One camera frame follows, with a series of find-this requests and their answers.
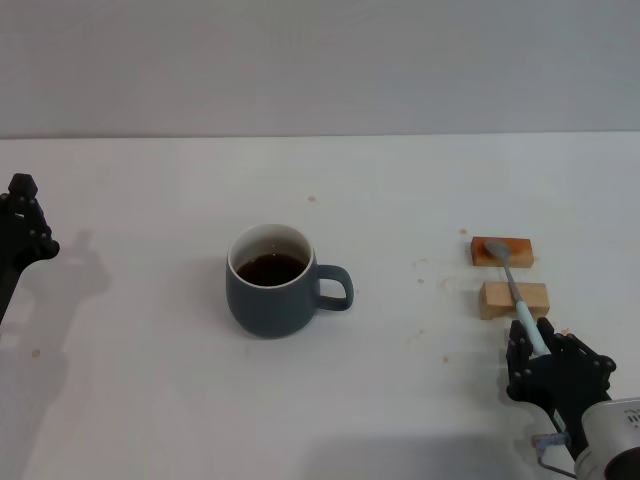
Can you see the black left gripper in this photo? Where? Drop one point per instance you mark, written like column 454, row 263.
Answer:
column 12, row 265

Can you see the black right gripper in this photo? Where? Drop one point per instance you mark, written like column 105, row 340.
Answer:
column 555, row 385

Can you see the dark grey coffee mug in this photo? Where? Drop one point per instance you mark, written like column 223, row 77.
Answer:
column 270, row 310

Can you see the light wooden notched block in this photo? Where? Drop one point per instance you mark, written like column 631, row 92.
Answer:
column 495, row 297

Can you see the orange stained wooden block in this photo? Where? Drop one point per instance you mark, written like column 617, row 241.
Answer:
column 522, row 255

